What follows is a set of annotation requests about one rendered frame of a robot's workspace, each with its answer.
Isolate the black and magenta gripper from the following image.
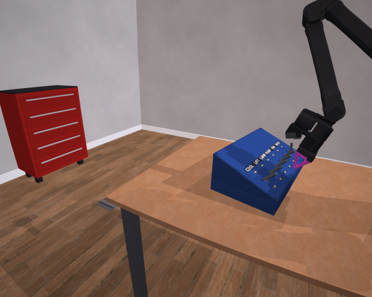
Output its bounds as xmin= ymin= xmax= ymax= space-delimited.
xmin=293 ymin=138 xmax=324 ymax=169

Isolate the blue switch panel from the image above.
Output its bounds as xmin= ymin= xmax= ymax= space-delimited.
xmin=211 ymin=128 xmax=303 ymax=216

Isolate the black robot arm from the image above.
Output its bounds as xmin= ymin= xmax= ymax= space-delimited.
xmin=285 ymin=0 xmax=372 ymax=151

